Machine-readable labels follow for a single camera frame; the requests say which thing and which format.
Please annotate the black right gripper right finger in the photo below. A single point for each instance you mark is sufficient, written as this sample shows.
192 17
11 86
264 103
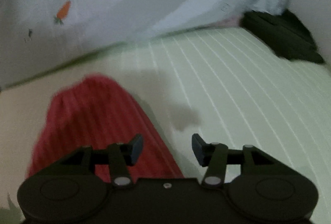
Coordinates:
217 156

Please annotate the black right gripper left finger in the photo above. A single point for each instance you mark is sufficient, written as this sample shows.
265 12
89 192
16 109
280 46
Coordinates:
118 157

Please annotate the red striped knit garment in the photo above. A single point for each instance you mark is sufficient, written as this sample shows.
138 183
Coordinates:
98 112

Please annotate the black folded garment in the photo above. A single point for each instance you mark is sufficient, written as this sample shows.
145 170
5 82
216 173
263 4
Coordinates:
285 34

